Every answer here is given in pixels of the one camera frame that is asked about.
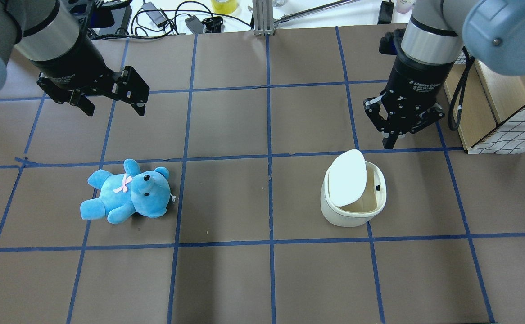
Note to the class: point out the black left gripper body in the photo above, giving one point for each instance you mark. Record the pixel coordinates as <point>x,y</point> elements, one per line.
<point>71,58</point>

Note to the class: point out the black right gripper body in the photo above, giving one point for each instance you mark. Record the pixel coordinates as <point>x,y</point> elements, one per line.
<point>413,77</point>

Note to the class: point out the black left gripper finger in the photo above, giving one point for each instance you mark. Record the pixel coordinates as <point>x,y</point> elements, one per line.
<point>75,98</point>
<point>129,87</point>

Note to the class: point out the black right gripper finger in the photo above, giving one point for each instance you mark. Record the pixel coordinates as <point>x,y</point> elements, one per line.
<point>384,113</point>
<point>423,115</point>

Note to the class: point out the cream trash can with lid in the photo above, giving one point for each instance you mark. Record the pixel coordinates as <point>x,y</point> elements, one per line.
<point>353,190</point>

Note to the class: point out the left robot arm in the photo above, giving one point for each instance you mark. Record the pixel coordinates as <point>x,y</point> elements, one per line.
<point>17,16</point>

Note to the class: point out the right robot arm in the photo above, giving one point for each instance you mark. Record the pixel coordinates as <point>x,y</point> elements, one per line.
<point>434,54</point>

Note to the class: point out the black power adapter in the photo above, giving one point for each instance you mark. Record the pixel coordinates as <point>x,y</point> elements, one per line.
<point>155,15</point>

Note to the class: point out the grey power brick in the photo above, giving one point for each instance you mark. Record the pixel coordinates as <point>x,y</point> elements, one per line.
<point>195,25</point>

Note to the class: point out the blue plush teddy bear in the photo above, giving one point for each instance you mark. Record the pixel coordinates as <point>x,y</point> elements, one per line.
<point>146,193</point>

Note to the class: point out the yellow tape roll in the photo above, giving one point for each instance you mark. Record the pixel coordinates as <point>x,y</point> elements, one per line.
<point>225,7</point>

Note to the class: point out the wire grid basket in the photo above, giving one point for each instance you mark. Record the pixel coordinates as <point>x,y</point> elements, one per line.
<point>507,139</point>

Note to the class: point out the aluminium frame post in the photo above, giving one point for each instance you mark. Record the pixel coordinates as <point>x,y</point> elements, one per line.
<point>263,21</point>

